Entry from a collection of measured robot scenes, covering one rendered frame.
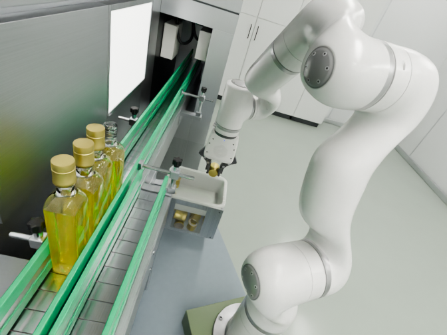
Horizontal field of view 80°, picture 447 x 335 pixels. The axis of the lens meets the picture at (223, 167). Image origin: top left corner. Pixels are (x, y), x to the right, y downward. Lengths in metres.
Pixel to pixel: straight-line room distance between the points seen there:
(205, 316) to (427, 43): 5.20
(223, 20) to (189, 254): 1.09
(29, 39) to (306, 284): 0.65
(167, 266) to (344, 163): 0.77
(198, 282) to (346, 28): 0.88
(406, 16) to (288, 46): 4.73
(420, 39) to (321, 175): 5.06
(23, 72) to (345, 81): 0.51
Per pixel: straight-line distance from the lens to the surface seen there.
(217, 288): 1.05
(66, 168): 0.49
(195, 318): 0.90
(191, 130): 1.69
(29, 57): 0.60
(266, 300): 0.54
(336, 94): 0.39
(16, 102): 0.59
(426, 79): 0.49
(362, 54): 0.39
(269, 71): 0.63
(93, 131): 0.57
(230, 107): 0.79
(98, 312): 0.64
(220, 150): 0.87
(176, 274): 1.04
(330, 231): 0.52
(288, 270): 0.53
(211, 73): 1.54
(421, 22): 5.41
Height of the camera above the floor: 1.63
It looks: 34 degrees down
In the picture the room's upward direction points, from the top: 19 degrees clockwise
